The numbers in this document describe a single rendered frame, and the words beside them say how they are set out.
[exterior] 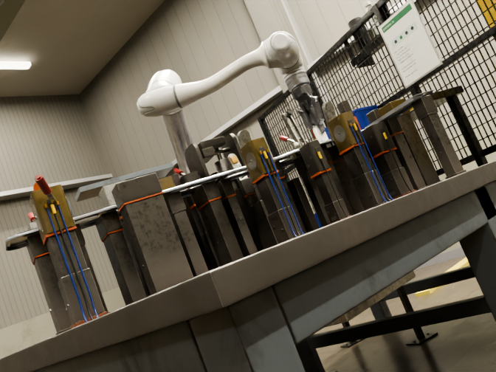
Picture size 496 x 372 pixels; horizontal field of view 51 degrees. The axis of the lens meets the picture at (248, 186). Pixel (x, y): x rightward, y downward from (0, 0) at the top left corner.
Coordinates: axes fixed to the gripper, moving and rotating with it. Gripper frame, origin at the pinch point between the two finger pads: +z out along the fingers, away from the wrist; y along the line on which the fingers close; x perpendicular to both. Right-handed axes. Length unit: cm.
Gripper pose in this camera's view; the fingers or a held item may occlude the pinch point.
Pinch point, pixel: (320, 134)
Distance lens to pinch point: 206.8
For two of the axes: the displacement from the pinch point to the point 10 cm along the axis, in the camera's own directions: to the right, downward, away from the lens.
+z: 3.7, 9.2, -1.4
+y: 3.9, -3.0, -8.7
